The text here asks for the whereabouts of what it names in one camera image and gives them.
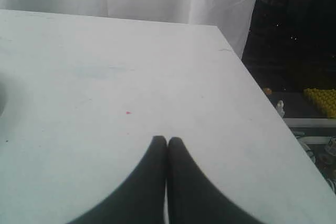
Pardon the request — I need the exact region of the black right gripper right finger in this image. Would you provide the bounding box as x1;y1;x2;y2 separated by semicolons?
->
167;137;260;223

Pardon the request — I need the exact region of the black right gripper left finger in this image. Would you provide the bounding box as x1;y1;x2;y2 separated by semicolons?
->
71;136;167;223

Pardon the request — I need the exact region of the yellow foam pad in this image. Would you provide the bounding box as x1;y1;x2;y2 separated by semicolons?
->
303;88;336;119

